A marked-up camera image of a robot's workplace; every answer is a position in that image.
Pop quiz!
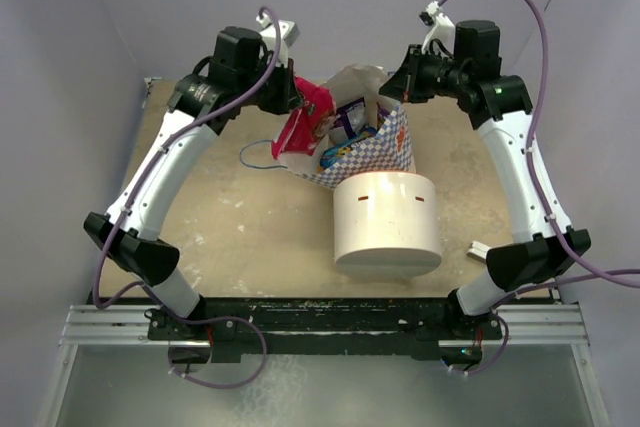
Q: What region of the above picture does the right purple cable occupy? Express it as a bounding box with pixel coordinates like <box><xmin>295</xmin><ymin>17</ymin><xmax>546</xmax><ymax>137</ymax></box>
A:
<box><xmin>439</xmin><ymin>0</ymin><xmax>640</xmax><ymax>377</ymax></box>

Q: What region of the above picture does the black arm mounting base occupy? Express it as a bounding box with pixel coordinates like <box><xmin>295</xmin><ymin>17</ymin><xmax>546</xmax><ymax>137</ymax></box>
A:
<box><xmin>144</xmin><ymin>298</ymin><xmax>502</xmax><ymax>365</ymax></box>

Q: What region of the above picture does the blue checkered paper bag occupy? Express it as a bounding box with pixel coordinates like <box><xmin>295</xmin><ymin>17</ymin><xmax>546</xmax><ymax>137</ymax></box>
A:
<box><xmin>270</xmin><ymin>64</ymin><xmax>413</xmax><ymax>189</ymax></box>

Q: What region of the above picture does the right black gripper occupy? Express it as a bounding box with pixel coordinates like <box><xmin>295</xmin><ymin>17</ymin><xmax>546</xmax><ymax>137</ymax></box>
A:
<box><xmin>380</xmin><ymin>44</ymin><xmax>468</xmax><ymax>104</ymax></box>

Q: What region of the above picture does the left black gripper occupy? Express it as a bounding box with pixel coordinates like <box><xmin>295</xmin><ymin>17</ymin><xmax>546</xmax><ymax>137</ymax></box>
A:
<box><xmin>237</xmin><ymin>55</ymin><xmax>303</xmax><ymax>116</ymax></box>

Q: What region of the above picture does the small white metal clip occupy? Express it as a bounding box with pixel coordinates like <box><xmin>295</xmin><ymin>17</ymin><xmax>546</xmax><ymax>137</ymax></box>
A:
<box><xmin>467</xmin><ymin>241</ymin><xmax>490</xmax><ymax>262</ymax></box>

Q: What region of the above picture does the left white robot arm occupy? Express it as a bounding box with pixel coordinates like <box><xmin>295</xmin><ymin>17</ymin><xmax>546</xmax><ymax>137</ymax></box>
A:
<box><xmin>83</xmin><ymin>21</ymin><xmax>302</xmax><ymax>339</ymax></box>

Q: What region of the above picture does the white cylindrical container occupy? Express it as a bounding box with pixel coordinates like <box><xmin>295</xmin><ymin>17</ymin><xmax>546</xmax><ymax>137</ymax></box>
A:
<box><xmin>333</xmin><ymin>171</ymin><xmax>442</xmax><ymax>280</ymax></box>

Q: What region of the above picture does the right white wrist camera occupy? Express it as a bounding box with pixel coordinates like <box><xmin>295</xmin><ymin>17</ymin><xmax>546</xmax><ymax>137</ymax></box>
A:
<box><xmin>419</xmin><ymin>1</ymin><xmax>455</xmax><ymax>54</ymax></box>

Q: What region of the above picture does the pink snack packet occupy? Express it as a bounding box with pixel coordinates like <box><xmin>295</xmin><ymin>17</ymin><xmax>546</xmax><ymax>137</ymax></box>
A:
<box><xmin>271</xmin><ymin>77</ymin><xmax>336</xmax><ymax>159</ymax></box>

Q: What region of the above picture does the blue fruit snack packet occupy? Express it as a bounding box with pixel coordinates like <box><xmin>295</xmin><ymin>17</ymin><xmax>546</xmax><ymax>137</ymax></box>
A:
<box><xmin>320</xmin><ymin>127</ymin><xmax>377</xmax><ymax>170</ymax></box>

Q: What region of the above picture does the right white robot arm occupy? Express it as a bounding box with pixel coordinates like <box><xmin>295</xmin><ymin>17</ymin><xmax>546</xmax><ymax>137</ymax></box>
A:
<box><xmin>379</xmin><ymin>17</ymin><xmax>591</xmax><ymax>338</ymax></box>

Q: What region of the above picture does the aluminium rail frame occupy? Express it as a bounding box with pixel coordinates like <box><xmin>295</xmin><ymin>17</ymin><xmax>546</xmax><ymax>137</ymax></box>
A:
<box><xmin>37</xmin><ymin>77</ymin><xmax>614</xmax><ymax>427</ymax></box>

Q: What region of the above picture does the purple snack packet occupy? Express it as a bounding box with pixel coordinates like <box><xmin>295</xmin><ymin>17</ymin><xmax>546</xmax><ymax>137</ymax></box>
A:
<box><xmin>328</xmin><ymin>98</ymin><xmax>390</xmax><ymax>145</ymax></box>

